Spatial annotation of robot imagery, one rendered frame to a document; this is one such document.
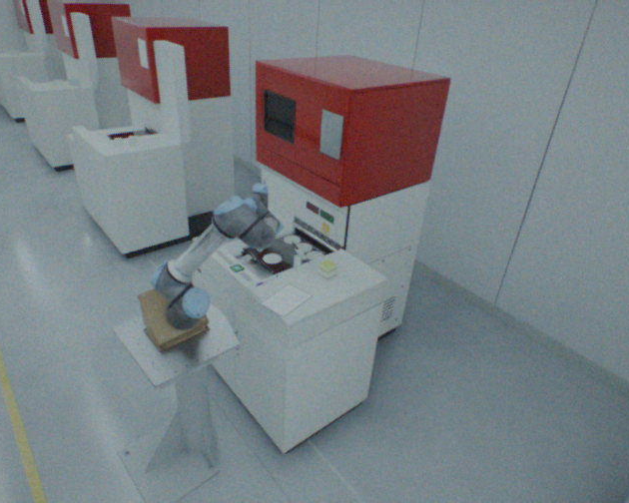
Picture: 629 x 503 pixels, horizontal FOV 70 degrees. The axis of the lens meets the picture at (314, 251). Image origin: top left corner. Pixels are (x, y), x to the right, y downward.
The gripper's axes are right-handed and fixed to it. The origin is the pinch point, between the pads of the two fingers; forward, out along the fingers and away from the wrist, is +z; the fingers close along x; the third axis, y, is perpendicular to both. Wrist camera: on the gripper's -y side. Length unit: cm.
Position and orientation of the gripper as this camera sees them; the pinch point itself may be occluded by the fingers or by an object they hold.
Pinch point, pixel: (259, 250)
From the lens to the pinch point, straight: 234.7
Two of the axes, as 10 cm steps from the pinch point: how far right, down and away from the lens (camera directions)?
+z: -0.6, 8.5, 5.2
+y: 2.4, -5.0, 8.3
